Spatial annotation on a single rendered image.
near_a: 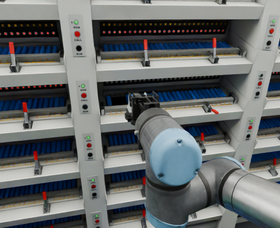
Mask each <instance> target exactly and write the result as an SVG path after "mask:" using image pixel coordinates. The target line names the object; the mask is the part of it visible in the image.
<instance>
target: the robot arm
mask: <svg viewBox="0 0 280 228"><path fill-rule="evenodd" d="M155 95H156V96H155ZM155 98H156V99H155ZM125 119H126V120H127V121H128V122H131V124H132V125H134V126H135V131H134V134H135V135H137V137H138V141H137V143H138V148H139V150H144V152H145V208H146V216H147V219H148V221H149V222H150V223H151V225H152V226H154V227H155V228H185V226H186V224H187V223H188V219H189V218H188V216H189V215H190V214H193V213H195V212H197V211H200V210H202V209H205V208H207V207H209V206H211V205H214V204H219V205H221V206H223V207H224V208H226V209H228V210H229V211H232V212H235V213H237V214H238V215H240V216H242V217H243V218H245V219H247V220H248V221H250V222H252V223H253V224H255V225H257V226H259V227H260V228H280V184H278V183H275V182H273V181H270V180H267V179H265V178H262V177H259V176H257V175H254V174H251V173H249V172H248V171H247V170H245V168H244V167H243V165H242V164H241V163H240V162H238V161H237V160H236V159H234V158H231V157H217V158H214V159H212V160H210V161H207V162H204V163H202V153H201V149H200V147H199V145H198V144H197V143H196V141H195V139H194V138H193V137H192V136H191V135H190V133H188V132H187V131H185V130H184V129H183V128H182V127H181V126H180V125H179V124H178V123H177V122H176V121H175V119H174V118H173V117H172V116H171V115H170V114H169V113H168V112H167V111H166V110H164V109H162V108H160V103H159V95H158V94H157V93H155V92H154V91H153V95H152V94H149V95H147V94H146V93H144V95H142V94H141V95H140V94H139V93H132V95H131V93H129V97H128V105H127V108H126V113H125Z"/></svg>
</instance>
